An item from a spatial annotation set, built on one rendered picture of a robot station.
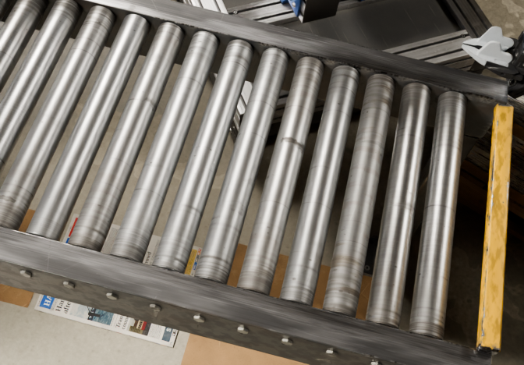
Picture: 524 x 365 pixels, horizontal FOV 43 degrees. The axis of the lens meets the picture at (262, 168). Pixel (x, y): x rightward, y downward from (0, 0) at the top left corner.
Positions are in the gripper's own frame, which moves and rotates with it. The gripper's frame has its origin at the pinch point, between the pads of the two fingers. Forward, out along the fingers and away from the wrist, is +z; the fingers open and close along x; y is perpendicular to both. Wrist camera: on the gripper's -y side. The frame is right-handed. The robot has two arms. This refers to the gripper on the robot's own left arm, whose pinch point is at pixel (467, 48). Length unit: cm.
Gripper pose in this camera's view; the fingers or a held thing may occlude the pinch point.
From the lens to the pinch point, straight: 135.5
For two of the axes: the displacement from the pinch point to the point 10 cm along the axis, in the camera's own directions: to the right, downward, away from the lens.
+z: -9.7, -2.4, 0.4
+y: 0.9, -4.9, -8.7
